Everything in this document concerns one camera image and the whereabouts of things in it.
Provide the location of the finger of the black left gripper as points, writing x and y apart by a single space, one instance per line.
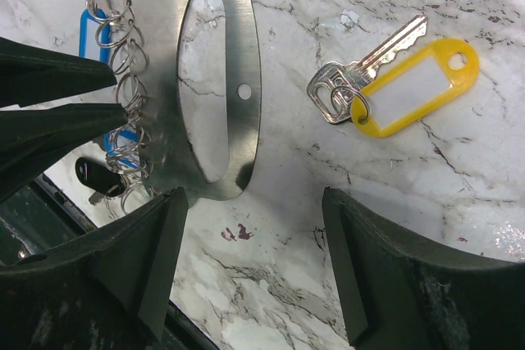
31 75
34 140

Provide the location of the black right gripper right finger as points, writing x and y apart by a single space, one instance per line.
401 290

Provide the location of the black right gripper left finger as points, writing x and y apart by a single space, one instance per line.
107 289

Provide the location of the key with blue tag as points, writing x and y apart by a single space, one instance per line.
88 47
121 144

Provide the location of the key with black tag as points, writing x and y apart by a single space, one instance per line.
99 178

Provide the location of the key with yellow tag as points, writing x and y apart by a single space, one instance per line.
382 105

